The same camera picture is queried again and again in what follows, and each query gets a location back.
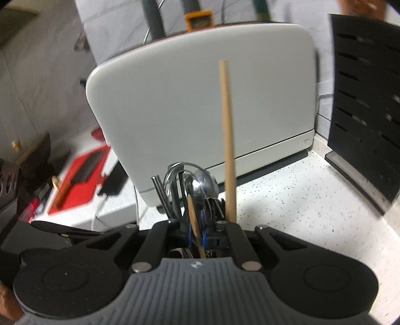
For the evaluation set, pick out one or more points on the black smartphone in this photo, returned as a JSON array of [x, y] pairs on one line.
[[114, 178]]

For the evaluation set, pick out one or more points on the wooden chopstick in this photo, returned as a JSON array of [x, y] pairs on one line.
[[227, 140], [193, 215]]

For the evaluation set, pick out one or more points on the orange hanging utensil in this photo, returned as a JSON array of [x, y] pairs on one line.
[[199, 21]]

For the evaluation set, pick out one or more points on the red tray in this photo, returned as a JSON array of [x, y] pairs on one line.
[[84, 175]]

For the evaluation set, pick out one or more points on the metal spoon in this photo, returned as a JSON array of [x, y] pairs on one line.
[[203, 184]]

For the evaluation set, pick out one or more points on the white countertop appliance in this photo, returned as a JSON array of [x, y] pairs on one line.
[[187, 109]]

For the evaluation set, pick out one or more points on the black knife block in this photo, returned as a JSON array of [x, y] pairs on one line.
[[365, 109]]

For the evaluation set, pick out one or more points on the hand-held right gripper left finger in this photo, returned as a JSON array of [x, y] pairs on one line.
[[188, 234]]

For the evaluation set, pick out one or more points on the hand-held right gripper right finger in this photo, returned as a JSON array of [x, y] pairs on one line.
[[204, 239]]

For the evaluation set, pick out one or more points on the metal chopstick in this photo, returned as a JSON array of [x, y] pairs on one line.
[[157, 191], [163, 191]]

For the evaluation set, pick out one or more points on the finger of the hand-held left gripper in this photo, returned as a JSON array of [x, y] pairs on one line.
[[62, 232]]

